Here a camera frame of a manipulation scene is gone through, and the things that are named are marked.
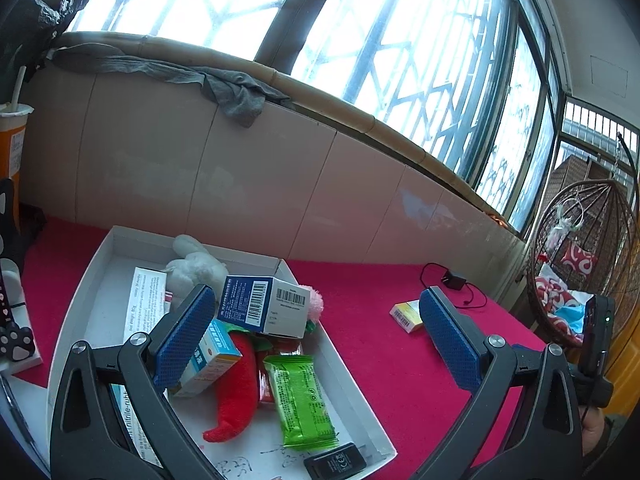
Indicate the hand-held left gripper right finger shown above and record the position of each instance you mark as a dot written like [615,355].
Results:
[450,340]

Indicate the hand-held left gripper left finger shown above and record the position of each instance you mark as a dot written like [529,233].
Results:
[182,340]

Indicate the light blue and orange box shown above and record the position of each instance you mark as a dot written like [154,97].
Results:
[210,360]

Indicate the long silver box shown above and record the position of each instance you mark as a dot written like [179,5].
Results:
[142,295]

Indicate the white plush toy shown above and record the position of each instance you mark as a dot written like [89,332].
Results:
[197,270]

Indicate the red chili plush toy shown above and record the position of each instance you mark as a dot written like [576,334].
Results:
[235,395]

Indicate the white and blue box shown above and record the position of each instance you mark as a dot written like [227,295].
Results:
[270,310]

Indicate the red cigarette box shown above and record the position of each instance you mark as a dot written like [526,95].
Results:
[264,385]

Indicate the white cardboard tray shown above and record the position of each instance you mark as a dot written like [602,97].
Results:
[105,280]

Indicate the green snack packet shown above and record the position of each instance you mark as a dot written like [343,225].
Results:
[300,400]

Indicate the pink plush toy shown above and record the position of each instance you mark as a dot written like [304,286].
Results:
[315,305]

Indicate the black charger block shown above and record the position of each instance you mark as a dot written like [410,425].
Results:
[335,460]

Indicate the person's right hand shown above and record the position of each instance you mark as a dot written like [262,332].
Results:
[594,427]

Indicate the wooden door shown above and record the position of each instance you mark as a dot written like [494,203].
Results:
[625,360]

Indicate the light blue cloth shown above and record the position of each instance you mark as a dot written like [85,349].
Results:
[570,315]

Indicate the yellow and white box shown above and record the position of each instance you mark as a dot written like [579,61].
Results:
[407,316]

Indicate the red patterned seat cushion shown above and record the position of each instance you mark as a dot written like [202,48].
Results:
[550,290]

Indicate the red patterned pillow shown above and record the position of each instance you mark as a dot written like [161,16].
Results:
[580,257]

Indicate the magenta tablecloth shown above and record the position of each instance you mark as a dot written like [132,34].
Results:
[375,290]

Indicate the dreamcatcher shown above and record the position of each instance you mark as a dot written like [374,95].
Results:
[554,240]

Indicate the hanging wicker chair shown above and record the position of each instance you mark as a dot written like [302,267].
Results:
[605,220]

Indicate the cat shaped phone stand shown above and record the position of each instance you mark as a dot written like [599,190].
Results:
[15,340]

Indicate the grey cloth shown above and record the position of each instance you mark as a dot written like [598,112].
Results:
[235,92]

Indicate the orange drink cup with straw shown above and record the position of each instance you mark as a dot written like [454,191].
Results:
[10,150]

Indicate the window with metal grille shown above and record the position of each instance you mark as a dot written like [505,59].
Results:
[200,0]

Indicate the dark bag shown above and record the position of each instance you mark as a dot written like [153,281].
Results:
[45,0]

